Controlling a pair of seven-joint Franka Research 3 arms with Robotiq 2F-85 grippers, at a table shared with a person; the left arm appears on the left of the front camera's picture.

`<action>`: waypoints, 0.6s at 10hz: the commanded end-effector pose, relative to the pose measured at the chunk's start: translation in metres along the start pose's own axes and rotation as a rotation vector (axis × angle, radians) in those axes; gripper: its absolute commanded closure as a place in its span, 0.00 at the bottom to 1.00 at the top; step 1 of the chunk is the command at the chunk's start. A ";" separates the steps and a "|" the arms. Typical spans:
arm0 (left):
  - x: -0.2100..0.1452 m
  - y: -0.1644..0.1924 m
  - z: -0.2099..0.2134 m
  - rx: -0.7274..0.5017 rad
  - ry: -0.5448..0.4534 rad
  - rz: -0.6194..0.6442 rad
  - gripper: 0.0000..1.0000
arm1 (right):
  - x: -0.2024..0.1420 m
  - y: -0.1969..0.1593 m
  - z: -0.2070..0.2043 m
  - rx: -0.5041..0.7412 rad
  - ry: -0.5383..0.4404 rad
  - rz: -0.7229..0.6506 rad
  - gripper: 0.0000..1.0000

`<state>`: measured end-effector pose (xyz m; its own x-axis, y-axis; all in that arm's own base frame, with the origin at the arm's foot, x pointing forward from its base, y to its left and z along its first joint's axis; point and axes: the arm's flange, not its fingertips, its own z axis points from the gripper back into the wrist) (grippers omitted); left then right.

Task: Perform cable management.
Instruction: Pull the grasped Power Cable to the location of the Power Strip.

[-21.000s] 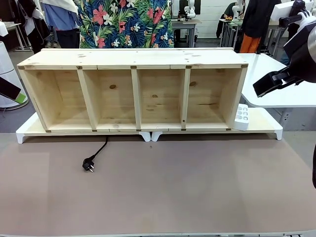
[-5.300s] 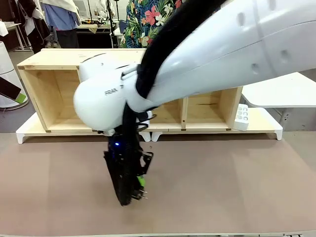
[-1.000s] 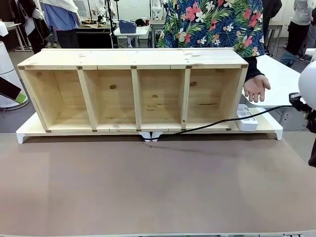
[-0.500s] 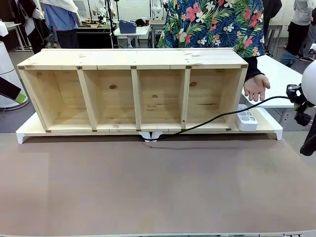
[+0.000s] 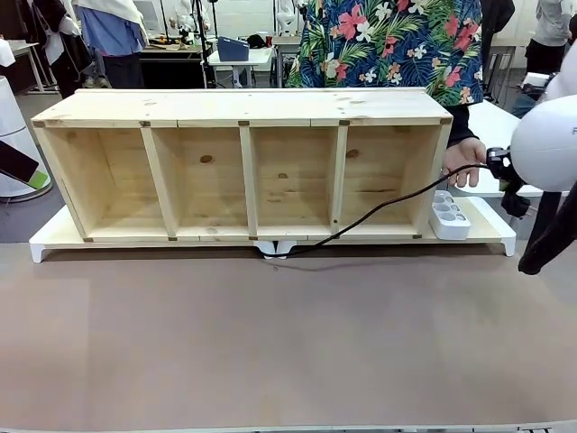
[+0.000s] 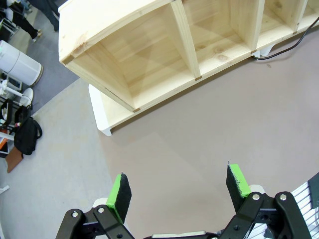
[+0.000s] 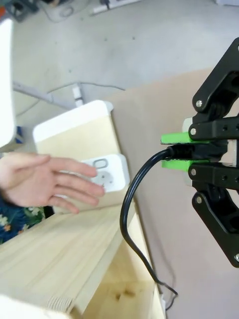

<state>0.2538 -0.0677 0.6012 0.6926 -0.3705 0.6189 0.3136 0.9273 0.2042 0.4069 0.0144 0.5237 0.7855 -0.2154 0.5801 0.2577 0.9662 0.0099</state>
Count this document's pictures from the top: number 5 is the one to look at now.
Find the bystander in grey top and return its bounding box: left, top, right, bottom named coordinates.
left=525, top=0, right=574, bottom=77

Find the black power cable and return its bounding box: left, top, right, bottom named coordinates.
left=262, top=161, right=493, bottom=262

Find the bystander in dark clothes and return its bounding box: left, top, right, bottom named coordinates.
left=32, top=0, right=94, bottom=98

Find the bystander in blue shirt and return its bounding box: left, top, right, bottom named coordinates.
left=71, top=0, right=151, bottom=89

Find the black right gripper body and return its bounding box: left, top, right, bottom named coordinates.
left=500, top=188, right=529, bottom=219

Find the person's floral shirt torso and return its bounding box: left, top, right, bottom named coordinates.
left=286, top=0, right=515, bottom=107

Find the white round cylinder stand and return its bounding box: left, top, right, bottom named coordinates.
left=0, top=75, right=54, bottom=202

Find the white desk with blue box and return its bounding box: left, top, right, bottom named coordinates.
left=207, top=46, right=276, bottom=89

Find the wood-top white-leg riser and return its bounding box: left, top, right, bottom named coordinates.
left=29, top=196, right=517, bottom=263

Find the person's left black-sleeved forearm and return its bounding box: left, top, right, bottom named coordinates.
left=445, top=101, right=480, bottom=146

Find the person's left hand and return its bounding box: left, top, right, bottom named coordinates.
left=441, top=137, right=489, bottom=189

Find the white table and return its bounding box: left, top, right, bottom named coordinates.
left=466, top=99, right=546, bottom=199

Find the black tripod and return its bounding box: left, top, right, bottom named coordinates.
left=191, top=0, right=217, bottom=89

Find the black arm cable sleeve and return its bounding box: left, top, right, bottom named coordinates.
left=517, top=182, right=577, bottom=276

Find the white three-socket power strip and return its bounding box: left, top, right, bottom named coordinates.
left=427, top=189, right=472, bottom=241

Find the blue box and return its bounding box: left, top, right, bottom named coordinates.
left=217, top=35, right=251, bottom=63

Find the wooden four-compartment shelf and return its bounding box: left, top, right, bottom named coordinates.
left=31, top=88, right=454, bottom=243

